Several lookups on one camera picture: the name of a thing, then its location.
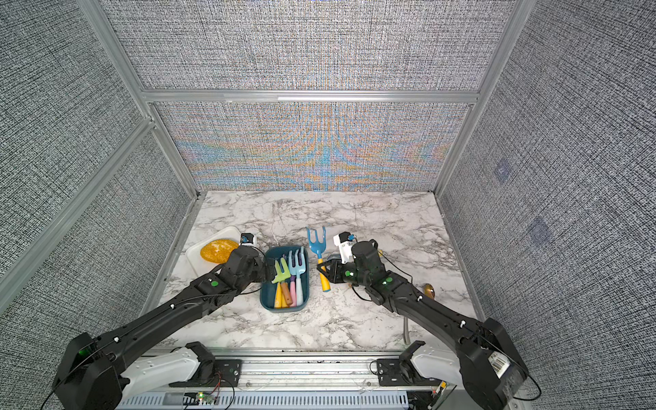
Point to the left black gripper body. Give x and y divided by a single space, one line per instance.
259 274

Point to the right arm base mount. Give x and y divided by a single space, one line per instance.
401 372

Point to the teal plastic storage box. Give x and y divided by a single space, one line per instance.
268 289

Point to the purple rake pink handle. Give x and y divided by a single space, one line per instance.
292 289

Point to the small brass knob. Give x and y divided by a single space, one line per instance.
429 291

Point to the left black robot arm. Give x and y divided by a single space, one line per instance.
100 372

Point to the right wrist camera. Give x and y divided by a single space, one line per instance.
345 242

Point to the green rake brown handle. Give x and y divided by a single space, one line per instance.
282 274

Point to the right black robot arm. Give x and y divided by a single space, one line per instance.
490 366

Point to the light blue rake white handle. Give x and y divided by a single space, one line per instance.
297 264

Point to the aluminium front rail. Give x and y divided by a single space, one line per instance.
313 370

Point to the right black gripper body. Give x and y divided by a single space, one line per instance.
352 276

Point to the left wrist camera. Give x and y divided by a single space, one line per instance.
248 239

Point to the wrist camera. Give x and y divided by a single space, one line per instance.
248 239
345 242

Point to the blue rake yellow handle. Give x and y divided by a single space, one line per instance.
278 302

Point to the blue fork yellow handle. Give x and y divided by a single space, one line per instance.
317 244

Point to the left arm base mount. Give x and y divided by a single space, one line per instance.
220 371

